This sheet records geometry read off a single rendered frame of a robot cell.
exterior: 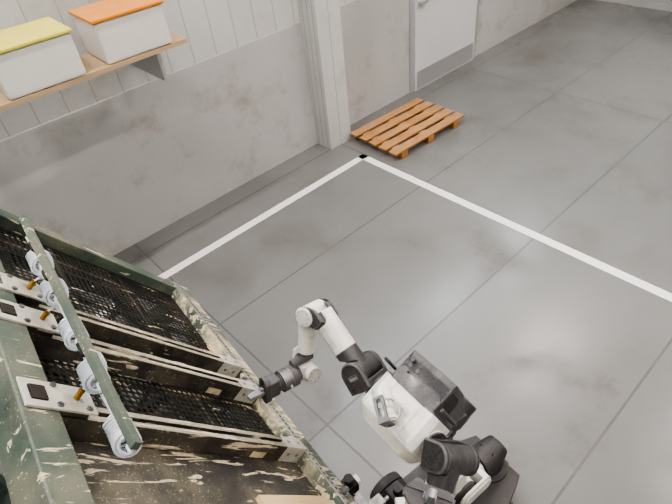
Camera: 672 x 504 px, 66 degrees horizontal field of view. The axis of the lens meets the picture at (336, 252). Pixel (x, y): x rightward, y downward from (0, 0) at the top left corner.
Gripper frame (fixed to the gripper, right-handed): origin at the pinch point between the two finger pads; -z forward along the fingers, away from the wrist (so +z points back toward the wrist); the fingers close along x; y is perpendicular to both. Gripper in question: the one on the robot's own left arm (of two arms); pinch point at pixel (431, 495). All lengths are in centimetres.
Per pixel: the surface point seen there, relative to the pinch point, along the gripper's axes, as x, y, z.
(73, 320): 98, 7, -16
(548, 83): -61, 549, 280
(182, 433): 73, -3, 27
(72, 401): 91, -9, -8
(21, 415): 92, -17, -20
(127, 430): 65, -13, -27
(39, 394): 94, -12, -15
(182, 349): 103, 33, 65
